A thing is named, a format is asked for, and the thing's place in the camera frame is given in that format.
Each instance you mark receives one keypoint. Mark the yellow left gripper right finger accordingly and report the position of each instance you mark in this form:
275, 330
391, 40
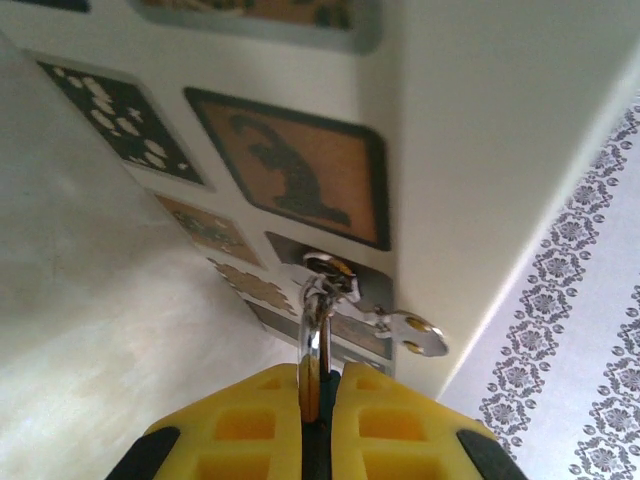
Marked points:
400, 440

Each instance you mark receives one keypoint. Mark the brown blossom pattern wall plaque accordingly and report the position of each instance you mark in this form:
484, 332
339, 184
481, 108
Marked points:
280, 12

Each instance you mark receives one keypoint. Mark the tan cutout ornament wall plaque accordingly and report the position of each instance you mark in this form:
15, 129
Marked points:
255, 290

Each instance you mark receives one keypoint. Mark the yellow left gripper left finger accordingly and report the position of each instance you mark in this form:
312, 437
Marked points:
225, 440

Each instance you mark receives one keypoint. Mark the silver padlock key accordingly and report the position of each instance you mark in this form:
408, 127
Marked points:
390, 325

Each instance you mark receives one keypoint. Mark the tan gourd pattern wall plaque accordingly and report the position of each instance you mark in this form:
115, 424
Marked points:
210, 230

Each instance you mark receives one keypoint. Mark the tan dog silhouette wall plaque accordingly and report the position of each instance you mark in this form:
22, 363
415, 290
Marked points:
300, 170

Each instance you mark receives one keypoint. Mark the dark white-flowers wall plaque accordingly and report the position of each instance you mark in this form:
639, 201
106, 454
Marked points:
125, 125

